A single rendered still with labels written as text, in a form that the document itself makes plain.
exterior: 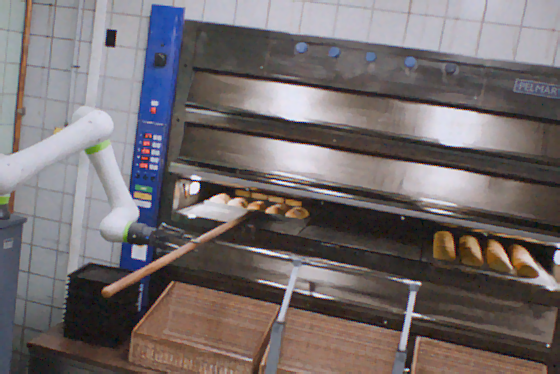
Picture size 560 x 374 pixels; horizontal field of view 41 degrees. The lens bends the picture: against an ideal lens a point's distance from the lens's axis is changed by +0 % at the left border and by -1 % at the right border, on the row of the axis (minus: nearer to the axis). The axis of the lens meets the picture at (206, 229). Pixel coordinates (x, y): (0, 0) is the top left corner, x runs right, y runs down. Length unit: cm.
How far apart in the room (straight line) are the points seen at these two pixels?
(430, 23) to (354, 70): 37
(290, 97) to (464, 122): 77
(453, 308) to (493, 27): 122
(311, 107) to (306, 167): 27
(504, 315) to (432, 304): 31
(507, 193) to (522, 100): 40
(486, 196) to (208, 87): 134
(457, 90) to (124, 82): 154
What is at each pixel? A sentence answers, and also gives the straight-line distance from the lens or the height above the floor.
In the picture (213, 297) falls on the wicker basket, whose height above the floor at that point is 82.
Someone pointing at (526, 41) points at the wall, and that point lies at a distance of 341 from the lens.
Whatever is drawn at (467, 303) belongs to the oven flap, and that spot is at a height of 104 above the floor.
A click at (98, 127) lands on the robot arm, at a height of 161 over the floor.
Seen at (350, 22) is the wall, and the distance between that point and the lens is 342.
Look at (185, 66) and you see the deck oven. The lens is 357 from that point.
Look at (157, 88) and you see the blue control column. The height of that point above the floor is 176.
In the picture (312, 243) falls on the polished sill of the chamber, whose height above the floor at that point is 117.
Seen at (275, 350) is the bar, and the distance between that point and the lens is 299.
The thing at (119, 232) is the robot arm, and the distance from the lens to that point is 301.
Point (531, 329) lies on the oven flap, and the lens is 353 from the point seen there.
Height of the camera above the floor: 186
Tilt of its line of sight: 12 degrees down
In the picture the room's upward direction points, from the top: 8 degrees clockwise
